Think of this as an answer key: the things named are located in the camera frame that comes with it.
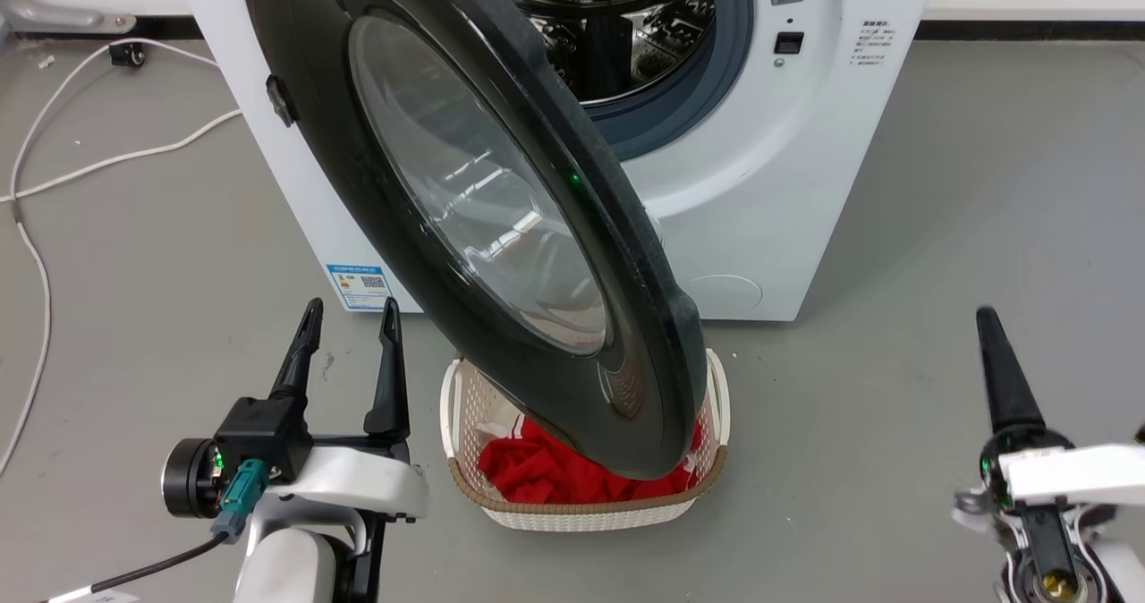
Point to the grey rubber door gasket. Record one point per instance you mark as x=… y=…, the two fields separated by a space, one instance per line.
x=716 y=84

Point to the blue white energy label sticker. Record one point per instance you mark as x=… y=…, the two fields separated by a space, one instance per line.
x=360 y=286

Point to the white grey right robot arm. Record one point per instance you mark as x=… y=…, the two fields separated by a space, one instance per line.
x=1073 y=558

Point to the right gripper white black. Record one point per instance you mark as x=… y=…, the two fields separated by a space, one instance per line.
x=1064 y=478

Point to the steel washing machine drum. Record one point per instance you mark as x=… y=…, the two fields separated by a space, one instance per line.
x=626 y=30

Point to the red garment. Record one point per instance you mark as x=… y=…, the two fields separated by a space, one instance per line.
x=546 y=473

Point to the dark round washing machine door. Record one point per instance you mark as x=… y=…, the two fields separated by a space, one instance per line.
x=465 y=182

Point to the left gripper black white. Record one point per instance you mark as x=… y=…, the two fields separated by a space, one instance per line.
x=268 y=442

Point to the black caster wheel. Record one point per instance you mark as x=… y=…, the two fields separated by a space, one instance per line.
x=128 y=54

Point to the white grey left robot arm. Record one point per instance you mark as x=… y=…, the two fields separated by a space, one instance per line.
x=295 y=567

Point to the white garment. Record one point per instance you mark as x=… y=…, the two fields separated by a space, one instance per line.
x=494 y=433

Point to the grey floor base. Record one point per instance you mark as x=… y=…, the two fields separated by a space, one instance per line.
x=63 y=18

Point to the white woven laundry basket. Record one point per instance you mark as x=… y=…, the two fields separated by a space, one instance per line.
x=581 y=512

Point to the white front-load washing machine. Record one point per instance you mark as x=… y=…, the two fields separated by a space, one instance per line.
x=787 y=182

